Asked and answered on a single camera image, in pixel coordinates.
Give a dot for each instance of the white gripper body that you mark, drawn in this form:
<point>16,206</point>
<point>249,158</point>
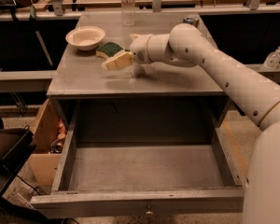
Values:
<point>139,48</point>

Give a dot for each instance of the green yellow sponge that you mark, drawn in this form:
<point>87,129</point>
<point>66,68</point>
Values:
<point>108,50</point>

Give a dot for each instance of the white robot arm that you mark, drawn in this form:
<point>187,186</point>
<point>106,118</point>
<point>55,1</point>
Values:
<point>256,95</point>

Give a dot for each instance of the open grey top drawer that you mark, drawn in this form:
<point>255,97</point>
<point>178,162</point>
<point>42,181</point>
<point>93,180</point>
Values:
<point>120,156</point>

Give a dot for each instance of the white bowl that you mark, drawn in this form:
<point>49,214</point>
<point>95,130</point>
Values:
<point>85,38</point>

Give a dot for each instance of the grey metal cabinet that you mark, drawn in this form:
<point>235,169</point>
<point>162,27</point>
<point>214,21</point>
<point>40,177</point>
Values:
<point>80,74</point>

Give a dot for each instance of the clear plastic water bottle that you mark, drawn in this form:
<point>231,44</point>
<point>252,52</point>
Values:
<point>127,12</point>

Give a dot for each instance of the blue silver drink can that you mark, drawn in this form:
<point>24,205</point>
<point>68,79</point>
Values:
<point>193,20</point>

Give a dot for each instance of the wooden box on floor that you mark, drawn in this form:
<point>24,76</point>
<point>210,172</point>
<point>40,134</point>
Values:
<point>45,129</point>

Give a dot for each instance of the clear soap dispenser bottle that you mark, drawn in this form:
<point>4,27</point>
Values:
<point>273,59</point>

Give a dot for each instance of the black tray at left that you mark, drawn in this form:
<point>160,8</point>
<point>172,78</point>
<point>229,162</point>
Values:
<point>16,146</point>

